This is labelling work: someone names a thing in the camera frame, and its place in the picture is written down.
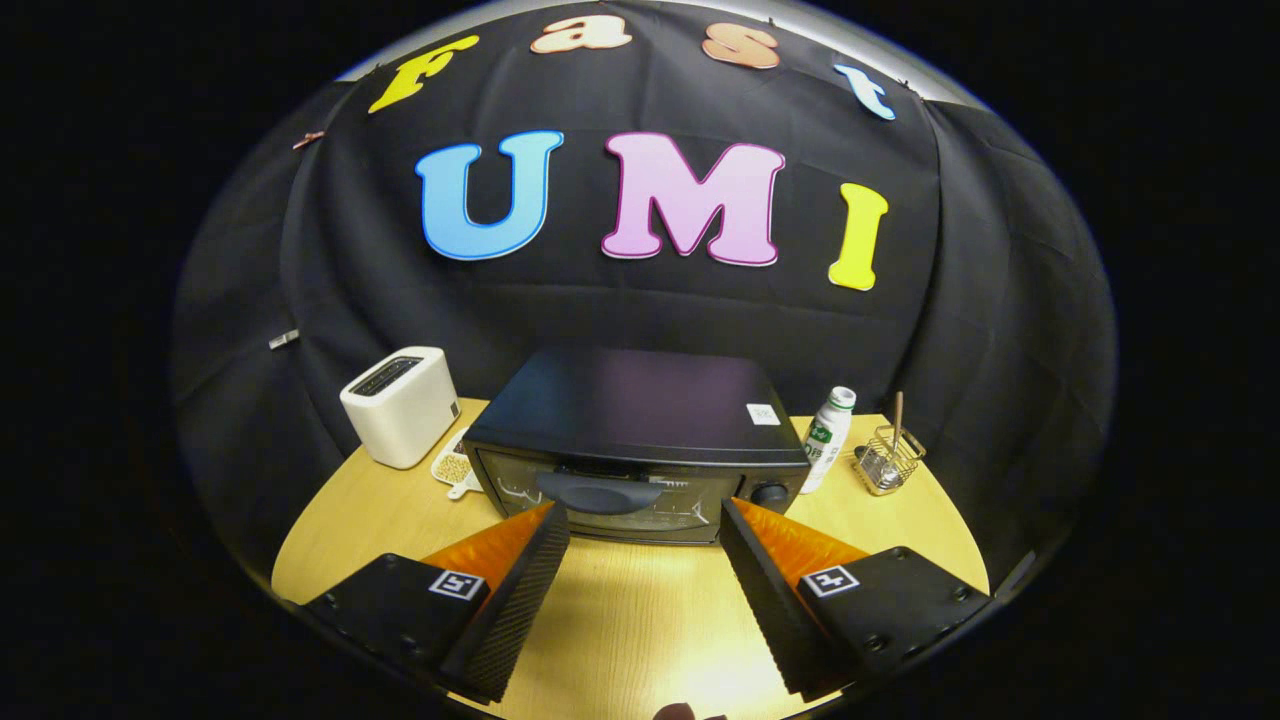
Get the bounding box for metal wire basket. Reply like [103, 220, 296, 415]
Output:
[853, 425, 927, 497]

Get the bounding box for white toaster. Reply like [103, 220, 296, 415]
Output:
[339, 346, 461, 470]

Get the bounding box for white dish of grains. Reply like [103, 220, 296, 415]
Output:
[430, 428, 486, 500]

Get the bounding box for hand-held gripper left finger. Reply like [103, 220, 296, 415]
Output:
[301, 502, 572, 704]

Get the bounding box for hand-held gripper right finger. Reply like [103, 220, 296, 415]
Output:
[718, 498, 994, 701]

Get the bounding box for black toaster oven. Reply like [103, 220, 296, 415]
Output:
[462, 346, 813, 547]

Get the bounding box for white drink bottle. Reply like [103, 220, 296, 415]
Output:
[800, 386, 858, 495]

